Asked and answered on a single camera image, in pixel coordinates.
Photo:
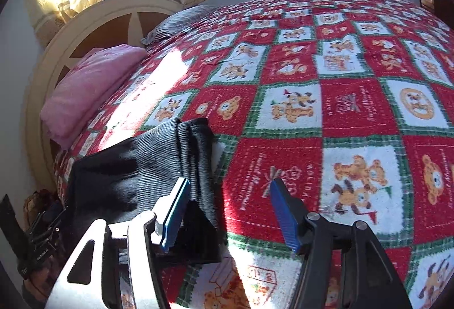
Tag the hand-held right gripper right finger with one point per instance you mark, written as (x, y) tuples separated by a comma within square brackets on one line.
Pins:
[(285, 216)]

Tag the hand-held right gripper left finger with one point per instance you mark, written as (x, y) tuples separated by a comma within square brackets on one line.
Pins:
[(173, 216)]

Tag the dark pants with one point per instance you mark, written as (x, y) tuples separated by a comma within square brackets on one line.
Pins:
[(152, 160)]

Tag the red checkered printed blanket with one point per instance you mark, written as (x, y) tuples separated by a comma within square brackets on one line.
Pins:
[(340, 110)]

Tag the pink pillow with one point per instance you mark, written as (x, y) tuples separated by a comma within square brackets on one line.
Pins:
[(92, 85)]

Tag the cream wooden bed headboard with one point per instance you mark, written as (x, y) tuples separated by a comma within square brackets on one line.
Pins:
[(46, 82)]

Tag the grey striped pillow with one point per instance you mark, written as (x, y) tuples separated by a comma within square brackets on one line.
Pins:
[(181, 21)]

